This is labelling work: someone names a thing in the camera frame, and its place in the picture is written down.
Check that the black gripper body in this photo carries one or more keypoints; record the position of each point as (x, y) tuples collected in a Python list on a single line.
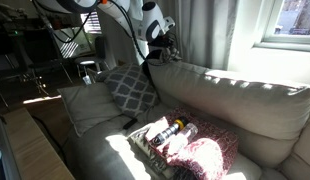
[(160, 41)]

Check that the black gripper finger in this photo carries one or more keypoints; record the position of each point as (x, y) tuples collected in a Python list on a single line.
[(173, 50), (157, 52)]

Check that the grey striped towel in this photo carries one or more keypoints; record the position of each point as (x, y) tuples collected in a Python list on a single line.
[(170, 56)]

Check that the grey lattice patterned pillow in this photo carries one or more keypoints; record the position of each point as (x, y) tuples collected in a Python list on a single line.
[(131, 90)]

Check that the plain beige pillow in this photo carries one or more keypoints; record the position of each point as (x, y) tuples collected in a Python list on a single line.
[(90, 106)]

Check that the black white patterned pillow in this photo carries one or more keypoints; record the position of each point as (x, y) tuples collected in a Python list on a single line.
[(141, 141)]

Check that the grey curtain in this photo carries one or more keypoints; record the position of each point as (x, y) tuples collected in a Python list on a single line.
[(201, 30)]

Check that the black padded chair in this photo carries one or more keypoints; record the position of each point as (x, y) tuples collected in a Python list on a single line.
[(101, 50)]

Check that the white window blinds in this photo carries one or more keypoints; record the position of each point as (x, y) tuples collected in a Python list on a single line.
[(93, 23)]

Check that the small white bottle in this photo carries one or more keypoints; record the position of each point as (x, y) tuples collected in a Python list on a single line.
[(87, 80)]

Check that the black remote control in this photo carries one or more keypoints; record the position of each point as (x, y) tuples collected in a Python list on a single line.
[(130, 123)]

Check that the beige sofa back cushion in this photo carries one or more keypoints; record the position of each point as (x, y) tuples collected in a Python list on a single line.
[(235, 100)]

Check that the clear plastic bottle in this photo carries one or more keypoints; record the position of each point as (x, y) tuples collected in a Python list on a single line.
[(186, 131)]

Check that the beige sofa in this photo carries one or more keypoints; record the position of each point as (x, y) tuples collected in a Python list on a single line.
[(105, 153)]

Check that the light wooden table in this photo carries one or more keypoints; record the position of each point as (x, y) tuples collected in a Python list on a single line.
[(31, 150)]

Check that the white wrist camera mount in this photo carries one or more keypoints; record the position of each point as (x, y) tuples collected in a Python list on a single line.
[(169, 24)]

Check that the white window frame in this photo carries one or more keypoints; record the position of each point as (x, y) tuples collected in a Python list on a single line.
[(288, 38)]

